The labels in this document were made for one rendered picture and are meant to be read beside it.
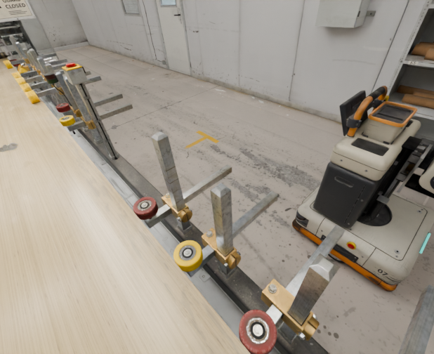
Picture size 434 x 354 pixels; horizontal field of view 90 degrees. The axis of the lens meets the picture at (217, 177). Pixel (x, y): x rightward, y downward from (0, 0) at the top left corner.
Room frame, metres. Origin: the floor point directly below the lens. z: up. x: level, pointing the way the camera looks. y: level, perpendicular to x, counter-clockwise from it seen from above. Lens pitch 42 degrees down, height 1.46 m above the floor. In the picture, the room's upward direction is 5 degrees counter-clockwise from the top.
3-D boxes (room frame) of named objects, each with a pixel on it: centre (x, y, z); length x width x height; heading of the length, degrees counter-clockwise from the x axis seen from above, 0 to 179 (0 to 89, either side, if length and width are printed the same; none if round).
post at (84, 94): (1.12, 0.62, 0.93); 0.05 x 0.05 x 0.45; 39
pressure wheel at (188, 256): (0.32, 0.10, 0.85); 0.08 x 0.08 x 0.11
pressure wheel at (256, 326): (0.12, -0.06, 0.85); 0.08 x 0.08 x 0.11
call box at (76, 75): (1.12, 0.62, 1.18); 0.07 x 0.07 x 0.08; 39
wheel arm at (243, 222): (0.44, -0.05, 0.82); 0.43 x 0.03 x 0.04; 129
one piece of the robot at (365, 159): (0.94, -0.91, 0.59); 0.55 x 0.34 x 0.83; 128
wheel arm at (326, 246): (0.25, -0.21, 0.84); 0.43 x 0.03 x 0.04; 129
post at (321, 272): (0.16, -0.16, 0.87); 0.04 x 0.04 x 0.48; 39
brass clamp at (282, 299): (0.17, -0.15, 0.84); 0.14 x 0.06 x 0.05; 39
